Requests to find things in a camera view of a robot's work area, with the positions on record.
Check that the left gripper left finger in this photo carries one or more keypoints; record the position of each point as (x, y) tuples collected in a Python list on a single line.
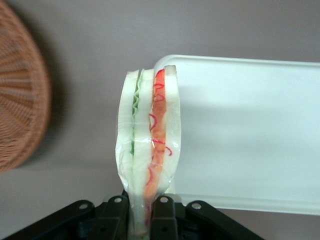
[(115, 220)]

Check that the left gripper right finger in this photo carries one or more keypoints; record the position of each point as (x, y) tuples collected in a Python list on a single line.
[(165, 220)]

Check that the triangle sandwich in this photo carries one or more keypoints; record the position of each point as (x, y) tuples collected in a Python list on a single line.
[(145, 130)]

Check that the beige plastic tray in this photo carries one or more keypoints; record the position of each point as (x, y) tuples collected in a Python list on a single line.
[(250, 130)]

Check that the brown round wicker basket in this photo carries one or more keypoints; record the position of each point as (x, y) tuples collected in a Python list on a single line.
[(17, 87)]

